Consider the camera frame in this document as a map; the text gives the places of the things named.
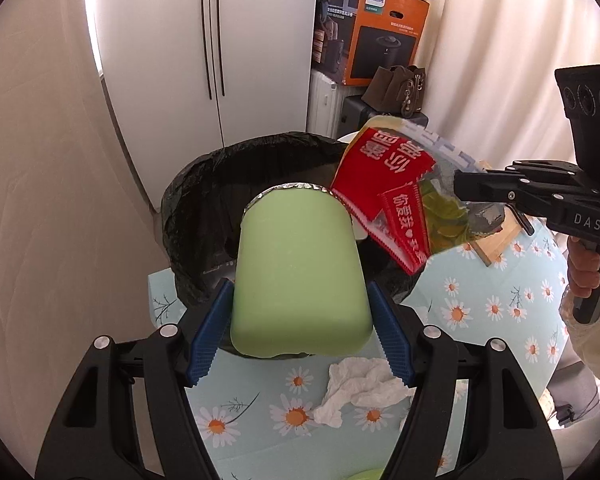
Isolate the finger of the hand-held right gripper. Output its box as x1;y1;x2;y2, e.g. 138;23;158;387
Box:
487;160;600;199
453;169;565;219

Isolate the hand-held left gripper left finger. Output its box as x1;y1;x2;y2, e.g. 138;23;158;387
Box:
35;278;236;480

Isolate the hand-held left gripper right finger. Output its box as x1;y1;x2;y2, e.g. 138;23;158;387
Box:
367;281;565;480

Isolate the light green cup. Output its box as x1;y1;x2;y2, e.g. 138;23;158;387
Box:
230;183;372;360

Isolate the red snack packet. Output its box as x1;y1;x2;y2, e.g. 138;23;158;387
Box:
330;115;506;275

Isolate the trash bin with black bag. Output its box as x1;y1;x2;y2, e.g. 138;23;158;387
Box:
161;131;431;362

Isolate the person's right hand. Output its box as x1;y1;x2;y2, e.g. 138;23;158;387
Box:
566;236;600;302

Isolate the wooden cutting board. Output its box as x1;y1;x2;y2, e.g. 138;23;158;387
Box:
467;215;529;267

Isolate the small crumpled white tissue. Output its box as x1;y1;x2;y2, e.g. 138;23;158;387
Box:
312;357;417;429

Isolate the blue daisy tablecloth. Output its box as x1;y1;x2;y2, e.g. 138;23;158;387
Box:
147;220;576;480

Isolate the white curtain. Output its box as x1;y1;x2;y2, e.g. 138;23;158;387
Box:
420;0;600;196

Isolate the brown handbag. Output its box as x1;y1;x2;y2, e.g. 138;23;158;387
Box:
362;65;427;115

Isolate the black storage box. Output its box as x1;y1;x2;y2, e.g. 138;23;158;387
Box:
337;95;429;141

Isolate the white appliance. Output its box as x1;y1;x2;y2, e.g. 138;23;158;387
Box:
307;70;351;136

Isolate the orange cardboard box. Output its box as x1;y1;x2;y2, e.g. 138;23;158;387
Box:
312;0;431;86

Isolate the white cabinet with black handles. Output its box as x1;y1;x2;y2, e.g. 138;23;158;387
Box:
85;0;326;217

